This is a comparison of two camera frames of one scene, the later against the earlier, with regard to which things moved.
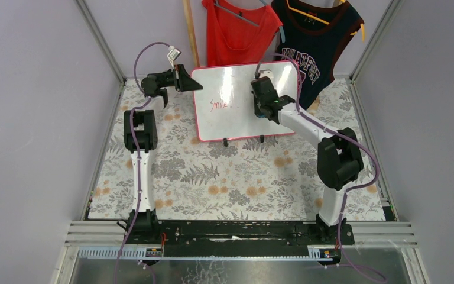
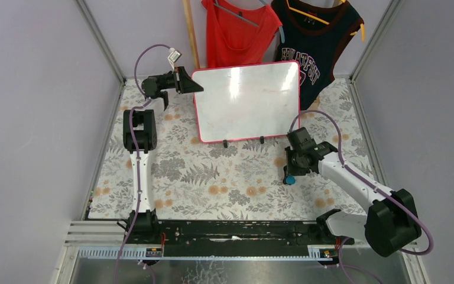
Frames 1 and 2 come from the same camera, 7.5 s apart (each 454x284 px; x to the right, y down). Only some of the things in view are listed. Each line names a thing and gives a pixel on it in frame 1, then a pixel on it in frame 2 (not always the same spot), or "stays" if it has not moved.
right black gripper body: (260, 99) → (289, 172)
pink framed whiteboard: (224, 108) stays
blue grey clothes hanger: (217, 4) stays
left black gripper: (178, 79) stays
